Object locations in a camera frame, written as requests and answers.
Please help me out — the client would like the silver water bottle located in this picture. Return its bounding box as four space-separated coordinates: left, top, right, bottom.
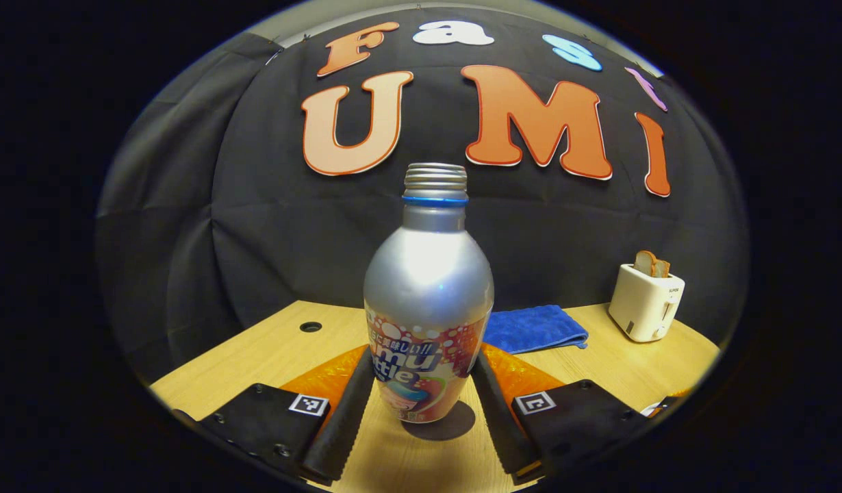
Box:
363 162 495 424

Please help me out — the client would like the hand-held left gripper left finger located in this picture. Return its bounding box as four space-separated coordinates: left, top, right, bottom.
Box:
196 344 377 487

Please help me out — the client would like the blue folded cloth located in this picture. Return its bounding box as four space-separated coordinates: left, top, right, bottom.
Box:
481 305 590 355

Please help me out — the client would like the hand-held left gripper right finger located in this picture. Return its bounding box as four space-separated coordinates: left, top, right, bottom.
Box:
470 341 651 487

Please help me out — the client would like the dark round coaster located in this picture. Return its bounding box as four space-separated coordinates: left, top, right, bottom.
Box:
402 401 476 442

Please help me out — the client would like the white toaster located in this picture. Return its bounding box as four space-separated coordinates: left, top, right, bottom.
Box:
608 264 686 343

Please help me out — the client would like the black backdrop cloth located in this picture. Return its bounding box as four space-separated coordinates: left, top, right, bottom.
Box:
94 7 750 384

